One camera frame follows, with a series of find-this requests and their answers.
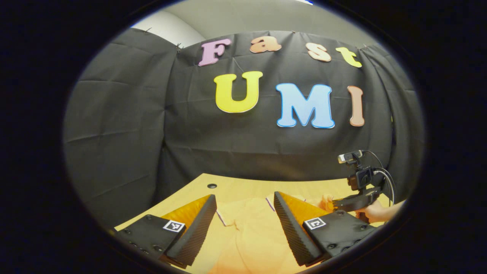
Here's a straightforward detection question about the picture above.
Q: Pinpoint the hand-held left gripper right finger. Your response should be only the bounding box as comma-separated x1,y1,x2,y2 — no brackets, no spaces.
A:
274,191,381,267

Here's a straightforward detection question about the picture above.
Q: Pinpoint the orange T-shirt with striped collar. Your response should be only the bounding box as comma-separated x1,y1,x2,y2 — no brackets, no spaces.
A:
207,194,339,274

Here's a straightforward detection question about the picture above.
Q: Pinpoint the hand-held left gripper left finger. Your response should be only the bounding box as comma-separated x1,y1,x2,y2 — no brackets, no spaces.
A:
112,194,217,269

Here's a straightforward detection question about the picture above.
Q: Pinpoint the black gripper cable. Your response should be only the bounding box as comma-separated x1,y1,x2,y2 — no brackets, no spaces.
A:
361,150,396,206

